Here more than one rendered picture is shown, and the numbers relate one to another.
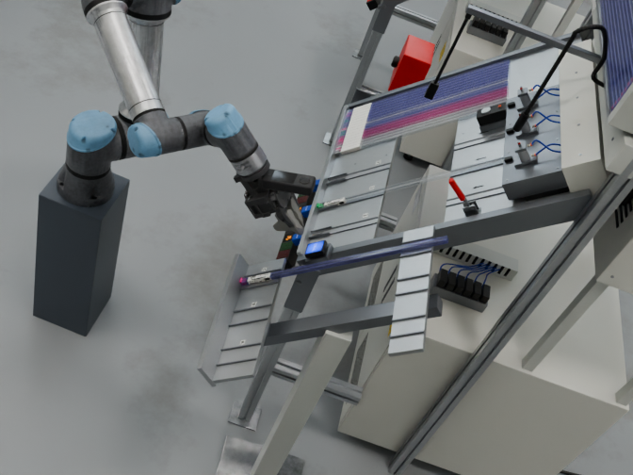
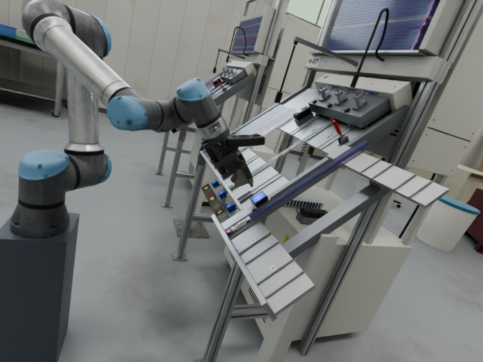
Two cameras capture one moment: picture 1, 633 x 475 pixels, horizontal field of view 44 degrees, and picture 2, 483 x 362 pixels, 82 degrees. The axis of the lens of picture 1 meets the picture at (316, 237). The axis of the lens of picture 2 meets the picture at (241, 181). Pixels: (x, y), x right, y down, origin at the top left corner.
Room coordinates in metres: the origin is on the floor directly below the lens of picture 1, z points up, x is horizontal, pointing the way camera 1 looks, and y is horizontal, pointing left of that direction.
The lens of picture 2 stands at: (0.55, 0.38, 1.12)
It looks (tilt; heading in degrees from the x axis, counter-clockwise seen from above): 18 degrees down; 338
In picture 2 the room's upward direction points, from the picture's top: 17 degrees clockwise
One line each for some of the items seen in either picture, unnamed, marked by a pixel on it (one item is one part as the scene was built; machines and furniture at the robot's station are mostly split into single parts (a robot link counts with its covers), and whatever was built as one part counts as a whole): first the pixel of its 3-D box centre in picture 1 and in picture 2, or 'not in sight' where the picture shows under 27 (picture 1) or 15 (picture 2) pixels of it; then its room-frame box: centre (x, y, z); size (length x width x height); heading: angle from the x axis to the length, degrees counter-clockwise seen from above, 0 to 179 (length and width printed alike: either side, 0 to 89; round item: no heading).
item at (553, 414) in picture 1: (474, 335); (301, 254); (1.74, -0.59, 0.31); 0.70 x 0.65 x 0.62; 4
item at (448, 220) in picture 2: not in sight; (444, 223); (2.65, -3.14, 0.28); 0.47 x 0.46 x 0.56; 4
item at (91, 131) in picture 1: (93, 140); (46, 175); (1.45, 0.63, 0.72); 0.13 x 0.12 x 0.14; 140
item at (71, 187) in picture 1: (87, 173); (42, 210); (1.44, 0.63, 0.60); 0.15 x 0.15 x 0.10
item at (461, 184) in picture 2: not in sight; (435, 177); (5.01, -5.99, 0.41); 2.29 x 1.78 x 0.83; 1
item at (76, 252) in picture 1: (78, 251); (37, 293); (1.44, 0.63, 0.28); 0.18 x 0.18 x 0.55; 1
